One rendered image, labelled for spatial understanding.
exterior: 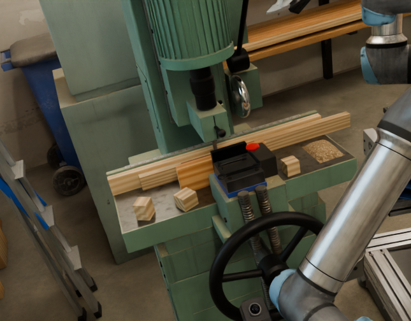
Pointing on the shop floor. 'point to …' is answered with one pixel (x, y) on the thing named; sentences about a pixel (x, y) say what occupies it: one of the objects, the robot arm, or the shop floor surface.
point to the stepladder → (9, 171)
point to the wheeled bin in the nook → (48, 106)
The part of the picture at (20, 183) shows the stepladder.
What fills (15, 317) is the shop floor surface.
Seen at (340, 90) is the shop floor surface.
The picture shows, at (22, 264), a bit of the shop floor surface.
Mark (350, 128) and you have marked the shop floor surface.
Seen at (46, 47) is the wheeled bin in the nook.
